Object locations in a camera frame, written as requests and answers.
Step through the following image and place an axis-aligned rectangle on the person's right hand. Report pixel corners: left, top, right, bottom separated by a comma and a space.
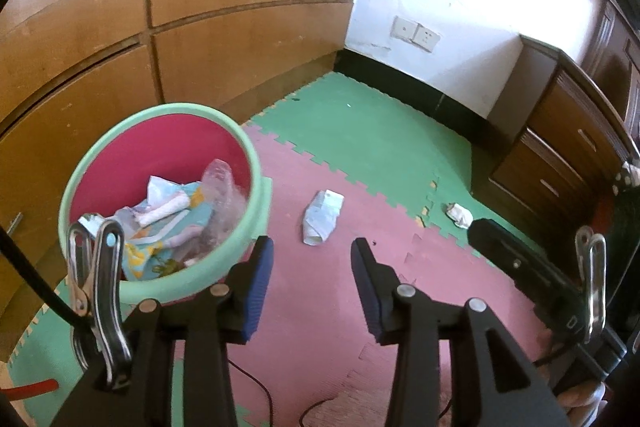
537, 329, 610, 417

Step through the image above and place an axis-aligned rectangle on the dark wooden nightstand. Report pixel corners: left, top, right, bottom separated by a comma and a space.
489, 34, 632, 233

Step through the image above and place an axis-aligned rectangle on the white wall socket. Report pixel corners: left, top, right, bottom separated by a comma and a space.
412, 24, 442, 54
391, 15, 418, 42

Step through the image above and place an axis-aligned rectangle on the wooden wardrobe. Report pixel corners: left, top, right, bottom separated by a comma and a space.
0, 0, 361, 363

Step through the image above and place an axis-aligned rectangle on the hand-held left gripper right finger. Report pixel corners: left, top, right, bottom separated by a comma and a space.
350, 237, 571, 427

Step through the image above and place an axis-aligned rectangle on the polka dot bedding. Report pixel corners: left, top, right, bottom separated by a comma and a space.
611, 159, 640, 198

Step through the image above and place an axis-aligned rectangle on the colourful wet wipes packet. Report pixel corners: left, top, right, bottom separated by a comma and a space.
112, 182, 221, 283

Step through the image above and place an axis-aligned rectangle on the dark wooden headboard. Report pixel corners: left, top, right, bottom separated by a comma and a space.
580, 0, 640, 158

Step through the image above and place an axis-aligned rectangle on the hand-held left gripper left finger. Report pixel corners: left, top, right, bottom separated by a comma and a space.
50, 235, 275, 427

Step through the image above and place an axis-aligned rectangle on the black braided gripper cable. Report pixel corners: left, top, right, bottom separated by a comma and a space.
0, 224, 86, 333

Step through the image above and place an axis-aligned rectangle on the red bucket with green rim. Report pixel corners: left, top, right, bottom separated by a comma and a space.
57, 103, 273, 305

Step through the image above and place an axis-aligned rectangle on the blue white crumpled wrapper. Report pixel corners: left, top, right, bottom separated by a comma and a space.
301, 189, 345, 249

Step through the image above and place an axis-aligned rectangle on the silver spring clip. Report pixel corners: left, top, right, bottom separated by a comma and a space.
574, 227, 607, 345
66, 214, 133, 390

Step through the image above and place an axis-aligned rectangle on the green pink foam puzzle mat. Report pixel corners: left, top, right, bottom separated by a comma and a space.
7, 71, 556, 427

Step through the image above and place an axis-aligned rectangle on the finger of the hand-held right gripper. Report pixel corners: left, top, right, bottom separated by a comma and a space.
467, 218, 583, 323

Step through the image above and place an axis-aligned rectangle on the white crumpled tissue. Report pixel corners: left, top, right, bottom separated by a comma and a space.
445, 203, 473, 229

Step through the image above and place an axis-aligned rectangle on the thin black floor cable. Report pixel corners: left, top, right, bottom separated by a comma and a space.
230, 359, 341, 427

